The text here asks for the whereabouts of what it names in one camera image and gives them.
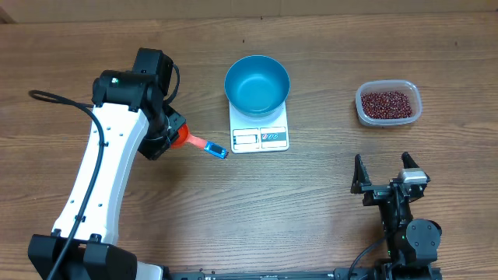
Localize red adzuki beans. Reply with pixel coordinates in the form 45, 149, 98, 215
361, 91, 412, 119

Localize white digital kitchen scale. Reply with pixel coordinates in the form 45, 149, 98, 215
229, 103, 290, 154

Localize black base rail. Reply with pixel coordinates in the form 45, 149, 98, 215
163, 267, 378, 280

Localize clear plastic container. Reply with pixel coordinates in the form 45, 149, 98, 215
355, 79, 423, 127

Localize blue plastic bowl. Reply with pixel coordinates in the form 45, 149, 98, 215
224, 55, 291, 117

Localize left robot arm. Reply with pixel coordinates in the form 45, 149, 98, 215
28, 65, 185, 279

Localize orange measuring scoop blue handle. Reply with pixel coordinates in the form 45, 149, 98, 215
171, 124, 229, 159

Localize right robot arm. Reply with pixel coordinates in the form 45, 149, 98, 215
347, 152, 442, 279

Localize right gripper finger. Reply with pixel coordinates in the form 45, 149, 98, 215
402, 152, 419, 169
350, 154, 372, 194

